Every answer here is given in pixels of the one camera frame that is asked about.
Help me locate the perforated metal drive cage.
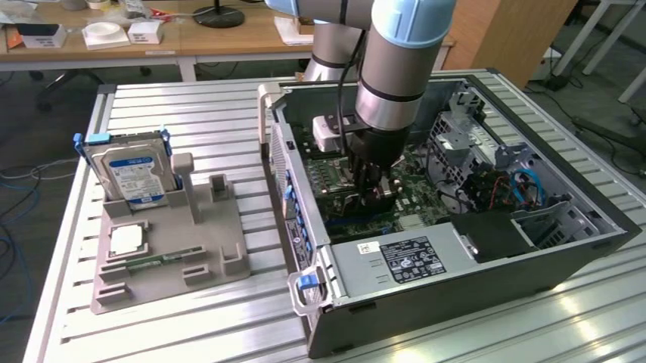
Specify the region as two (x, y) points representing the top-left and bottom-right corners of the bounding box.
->
(427, 109), (506, 190)

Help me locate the red wire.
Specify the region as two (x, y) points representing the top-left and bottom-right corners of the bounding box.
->
(490, 172), (507, 211)

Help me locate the graphics card with metal bracket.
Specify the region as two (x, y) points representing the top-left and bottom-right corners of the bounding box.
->
(320, 187), (399, 227)

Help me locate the green motherboard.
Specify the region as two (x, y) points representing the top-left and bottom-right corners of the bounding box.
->
(292, 124), (455, 245)

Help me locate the blue wire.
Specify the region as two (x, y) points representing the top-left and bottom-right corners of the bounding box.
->
(510, 169), (549, 207)

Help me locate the white floor cable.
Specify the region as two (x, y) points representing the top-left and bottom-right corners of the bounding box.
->
(0, 158), (81, 181)

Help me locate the wooden cabinet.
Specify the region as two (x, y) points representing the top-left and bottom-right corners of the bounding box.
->
(443, 0), (579, 88)

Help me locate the white paper stack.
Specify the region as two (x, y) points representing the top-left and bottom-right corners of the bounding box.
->
(274, 15), (316, 46)

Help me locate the white square box round hole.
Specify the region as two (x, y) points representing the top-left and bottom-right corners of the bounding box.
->
(81, 21), (131, 51)

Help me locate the open black PC case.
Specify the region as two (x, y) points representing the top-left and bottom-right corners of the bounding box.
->
(256, 73), (643, 360)

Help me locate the grey parts rack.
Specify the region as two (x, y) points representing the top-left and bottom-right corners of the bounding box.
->
(89, 153), (252, 315)

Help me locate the hard disk in blue caddy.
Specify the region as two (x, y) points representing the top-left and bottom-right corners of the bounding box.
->
(73, 128), (176, 208)

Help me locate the white table frame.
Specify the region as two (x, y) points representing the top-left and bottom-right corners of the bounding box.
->
(553, 0), (646, 103)

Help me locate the black round lamp base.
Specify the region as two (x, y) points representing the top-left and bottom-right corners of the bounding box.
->
(192, 0), (247, 29)

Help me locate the green RAM stick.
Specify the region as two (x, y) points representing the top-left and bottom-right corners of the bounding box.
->
(124, 249), (191, 271)

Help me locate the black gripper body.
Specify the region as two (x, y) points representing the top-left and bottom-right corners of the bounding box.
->
(344, 126), (411, 172)

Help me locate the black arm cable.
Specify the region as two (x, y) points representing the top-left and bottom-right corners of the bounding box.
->
(336, 28), (368, 156)

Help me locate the grey power supply unit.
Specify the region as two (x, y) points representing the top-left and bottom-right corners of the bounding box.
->
(330, 222), (478, 298)

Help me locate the black office chair base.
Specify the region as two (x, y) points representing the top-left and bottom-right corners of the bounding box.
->
(27, 69), (105, 113)

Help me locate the small silver chipset heatsink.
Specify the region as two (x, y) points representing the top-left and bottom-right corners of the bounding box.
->
(398, 215), (430, 232)

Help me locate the grey metal disk bay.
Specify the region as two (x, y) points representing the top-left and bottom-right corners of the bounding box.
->
(509, 200), (605, 250)

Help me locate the white labelled cardboard box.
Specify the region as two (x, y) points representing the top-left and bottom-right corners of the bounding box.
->
(127, 20), (166, 44)

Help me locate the white power box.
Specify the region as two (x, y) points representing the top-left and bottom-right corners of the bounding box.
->
(534, 48), (565, 82)

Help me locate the wooden desk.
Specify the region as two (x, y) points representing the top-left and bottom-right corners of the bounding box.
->
(0, 0), (183, 73)
(179, 0), (455, 82)

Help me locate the white box black lid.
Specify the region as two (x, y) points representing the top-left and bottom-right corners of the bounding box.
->
(15, 23), (68, 49)

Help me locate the silver CPU chip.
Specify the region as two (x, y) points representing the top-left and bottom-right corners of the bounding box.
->
(109, 225), (146, 256)

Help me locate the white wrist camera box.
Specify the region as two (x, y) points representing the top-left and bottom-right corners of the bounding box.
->
(311, 114), (358, 153)

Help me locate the blue floor cable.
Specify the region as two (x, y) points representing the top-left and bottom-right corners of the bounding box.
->
(0, 177), (41, 326)

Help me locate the CPU socket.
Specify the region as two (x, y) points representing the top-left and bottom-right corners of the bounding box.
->
(332, 157), (354, 190)

